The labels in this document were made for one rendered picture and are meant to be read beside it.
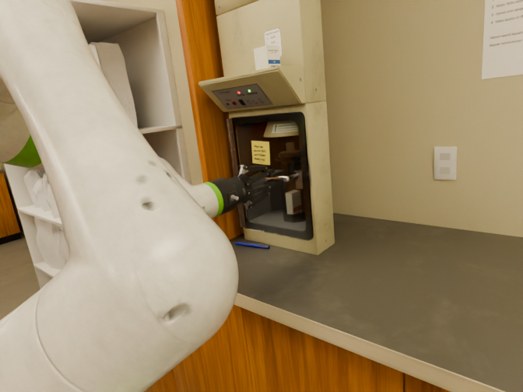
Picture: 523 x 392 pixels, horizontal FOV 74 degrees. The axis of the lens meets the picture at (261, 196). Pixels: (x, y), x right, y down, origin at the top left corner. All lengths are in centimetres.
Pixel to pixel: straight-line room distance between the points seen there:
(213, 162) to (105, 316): 101
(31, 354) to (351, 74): 132
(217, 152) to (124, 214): 99
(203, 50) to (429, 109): 79
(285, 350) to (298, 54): 80
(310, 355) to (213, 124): 79
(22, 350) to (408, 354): 62
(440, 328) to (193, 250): 66
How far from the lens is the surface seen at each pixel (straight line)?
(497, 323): 89
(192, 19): 127
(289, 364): 102
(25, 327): 34
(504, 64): 130
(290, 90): 98
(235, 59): 120
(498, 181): 134
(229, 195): 88
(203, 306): 27
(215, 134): 126
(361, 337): 79
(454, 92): 132
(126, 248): 27
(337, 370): 92
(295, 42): 106
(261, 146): 113
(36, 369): 33
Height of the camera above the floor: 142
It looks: 14 degrees down
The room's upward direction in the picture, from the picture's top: 6 degrees counter-clockwise
